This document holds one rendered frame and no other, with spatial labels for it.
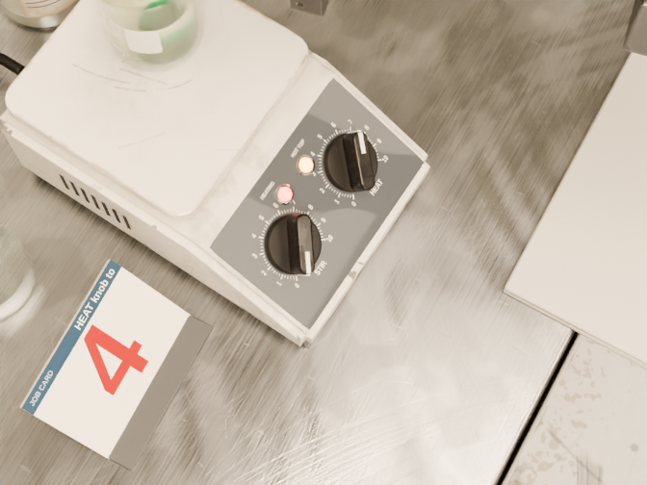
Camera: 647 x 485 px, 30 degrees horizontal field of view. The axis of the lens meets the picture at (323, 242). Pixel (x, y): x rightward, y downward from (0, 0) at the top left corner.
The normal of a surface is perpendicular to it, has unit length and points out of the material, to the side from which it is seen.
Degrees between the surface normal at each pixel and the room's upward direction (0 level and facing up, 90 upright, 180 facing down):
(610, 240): 2
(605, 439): 0
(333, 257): 30
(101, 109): 0
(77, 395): 40
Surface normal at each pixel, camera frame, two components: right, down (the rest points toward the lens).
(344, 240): 0.44, 0.00
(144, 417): 0.02, -0.31
